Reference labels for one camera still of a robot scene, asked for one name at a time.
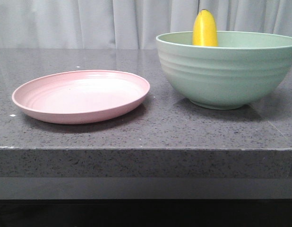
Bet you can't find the white curtain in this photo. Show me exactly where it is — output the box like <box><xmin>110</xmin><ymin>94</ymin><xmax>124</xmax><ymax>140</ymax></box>
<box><xmin>0</xmin><ymin>0</ymin><xmax>292</xmax><ymax>49</ymax></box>

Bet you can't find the yellow banana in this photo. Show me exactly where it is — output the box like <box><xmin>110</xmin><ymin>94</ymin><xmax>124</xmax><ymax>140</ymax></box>
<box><xmin>192</xmin><ymin>9</ymin><xmax>218</xmax><ymax>46</ymax></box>

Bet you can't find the green bowl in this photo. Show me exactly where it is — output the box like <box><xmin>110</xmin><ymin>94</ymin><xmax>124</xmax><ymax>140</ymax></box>
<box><xmin>156</xmin><ymin>31</ymin><xmax>292</xmax><ymax>110</ymax></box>

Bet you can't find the pink plate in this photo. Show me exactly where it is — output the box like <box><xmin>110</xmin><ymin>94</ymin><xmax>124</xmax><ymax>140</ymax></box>
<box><xmin>12</xmin><ymin>70</ymin><xmax>150</xmax><ymax>124</ymax></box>

